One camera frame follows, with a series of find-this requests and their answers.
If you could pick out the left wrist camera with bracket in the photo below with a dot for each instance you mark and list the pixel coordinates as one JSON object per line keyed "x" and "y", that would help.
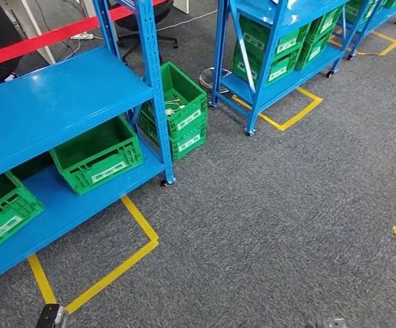
{"x": 49, "y": 317}

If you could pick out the chrome barrier stanchion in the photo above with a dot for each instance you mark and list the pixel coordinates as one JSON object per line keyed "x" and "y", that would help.
{"x": 204, "y": 80}

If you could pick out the white power strip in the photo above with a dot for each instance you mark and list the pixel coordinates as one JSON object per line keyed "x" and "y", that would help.
{"x": 81, "y": 36}

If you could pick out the blue metal shelf rack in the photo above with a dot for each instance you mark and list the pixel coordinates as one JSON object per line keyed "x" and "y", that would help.
{"x": 47, "y": 104}
{"x": 385, "y": 16}
{"x": 268, "y": 50}

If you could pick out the white desk with metal frame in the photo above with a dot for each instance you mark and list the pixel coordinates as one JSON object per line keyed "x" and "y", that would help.
{"x": 88, "y": 7}

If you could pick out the yellow floor tape square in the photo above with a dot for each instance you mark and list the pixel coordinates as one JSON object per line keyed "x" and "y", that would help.
{"x": 139, "y": 219}

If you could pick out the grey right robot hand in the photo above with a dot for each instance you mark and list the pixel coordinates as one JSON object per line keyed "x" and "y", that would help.
{"x": 326, "y": 323}

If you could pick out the red barrier belt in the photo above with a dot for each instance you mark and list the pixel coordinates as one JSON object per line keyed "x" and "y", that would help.
{"x": 47, "y": 38}

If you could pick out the green plastic crate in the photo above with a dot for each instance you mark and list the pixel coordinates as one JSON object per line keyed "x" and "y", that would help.
{"x": 358, "y": 9}
{"x": 7, "y": 217}
{"x": 280, "y": 72}
{"x": 188, "y": 144}
{"x": 324, "y": 25}
{"x": 191, "y": 113}
{"x": 286, "y": 45}
{"x": 315, "y": 52}
{"x": 106, "y": 172}

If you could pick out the black office chair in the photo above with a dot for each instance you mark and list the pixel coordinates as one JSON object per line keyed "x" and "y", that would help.
{"x": 164, "y": 11}

